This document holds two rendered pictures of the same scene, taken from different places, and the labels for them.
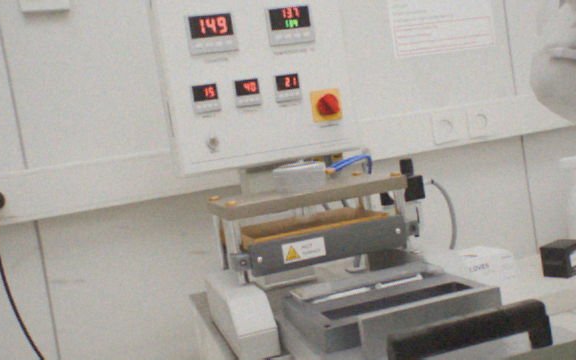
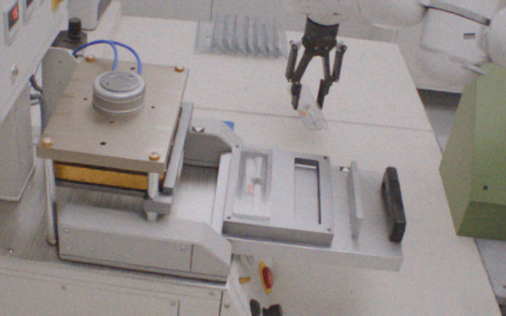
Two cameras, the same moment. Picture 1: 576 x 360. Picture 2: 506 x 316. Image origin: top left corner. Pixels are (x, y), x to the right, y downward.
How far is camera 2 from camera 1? 1.11 m
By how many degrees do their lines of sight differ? 77
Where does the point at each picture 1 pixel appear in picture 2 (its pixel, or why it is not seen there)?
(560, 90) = (459, 80)
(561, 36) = (470, 58)
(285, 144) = (40, 46)
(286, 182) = (132, 106)
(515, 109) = not seen: outside the picture
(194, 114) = (4, 46)
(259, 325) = (227, 248)
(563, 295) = not seen: hidden behind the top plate
